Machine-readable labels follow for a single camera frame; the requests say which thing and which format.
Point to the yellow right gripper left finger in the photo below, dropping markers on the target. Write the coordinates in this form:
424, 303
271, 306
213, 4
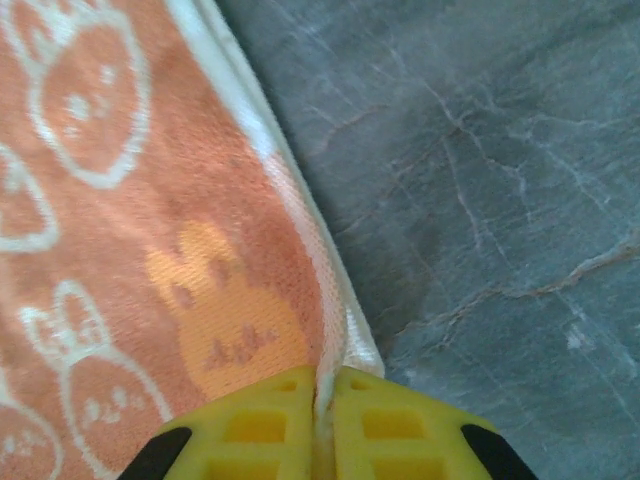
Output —
260, 415

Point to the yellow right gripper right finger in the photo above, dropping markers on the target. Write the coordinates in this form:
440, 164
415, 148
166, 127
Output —
390, 420

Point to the orange towel with animal faces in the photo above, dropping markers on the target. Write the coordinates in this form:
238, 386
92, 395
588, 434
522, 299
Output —
150, 200

